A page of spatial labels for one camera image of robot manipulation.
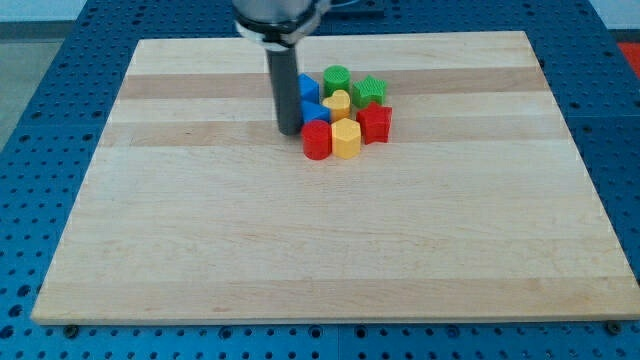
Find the blue triangle block upper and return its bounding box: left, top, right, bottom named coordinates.
left=298, top=73, right=320, bottom=104

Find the light wooden board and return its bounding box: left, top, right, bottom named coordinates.
left=32, top=31, right=639, bottom=325

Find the green star block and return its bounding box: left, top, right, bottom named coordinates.
left=351, top=75, right=387, bottom=108

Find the red star block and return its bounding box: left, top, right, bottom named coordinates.
left=356, top=102, right=393, bottom=144

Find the green cylinder block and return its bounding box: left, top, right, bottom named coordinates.
left=323, top=65, right=351, bottom=98

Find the yellow hexagon block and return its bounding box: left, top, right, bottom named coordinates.
left=331, top=118, right=361, bottom=159

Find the yellow heart block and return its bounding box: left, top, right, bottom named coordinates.
left=322, top=89, right=351, bottom=122

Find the blue block lower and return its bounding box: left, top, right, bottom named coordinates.
left=301, top=101, right=331, bottom=124

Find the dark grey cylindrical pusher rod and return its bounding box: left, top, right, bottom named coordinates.
left=266, top=47, right=303, bottom=136

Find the red cylinder block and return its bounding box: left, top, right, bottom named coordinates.
left=301, top=120, right=332, bottom=160

